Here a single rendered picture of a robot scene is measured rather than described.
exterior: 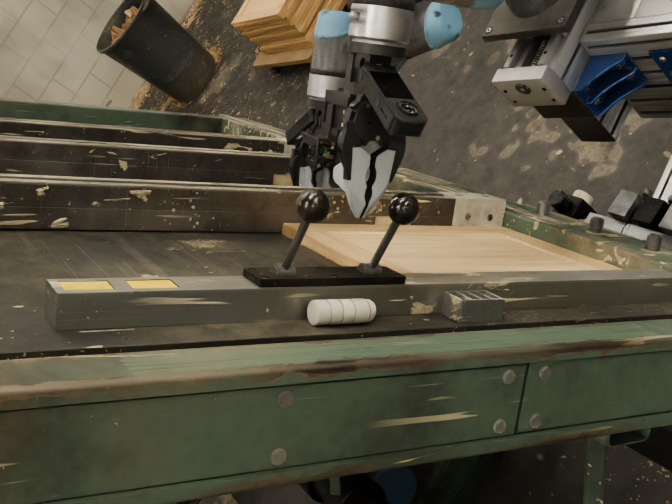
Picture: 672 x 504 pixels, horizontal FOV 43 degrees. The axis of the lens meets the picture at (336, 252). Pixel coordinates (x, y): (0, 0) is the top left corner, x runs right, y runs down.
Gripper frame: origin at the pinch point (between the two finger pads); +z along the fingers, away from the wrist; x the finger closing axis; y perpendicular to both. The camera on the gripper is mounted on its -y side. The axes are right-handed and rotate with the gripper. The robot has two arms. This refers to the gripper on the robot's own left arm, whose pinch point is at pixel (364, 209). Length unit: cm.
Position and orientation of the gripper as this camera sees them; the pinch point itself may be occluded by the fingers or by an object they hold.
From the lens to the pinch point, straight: 107.1
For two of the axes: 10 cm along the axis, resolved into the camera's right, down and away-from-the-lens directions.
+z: -1.3, 9.7, 2.2
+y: -4.9, -2.6, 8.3
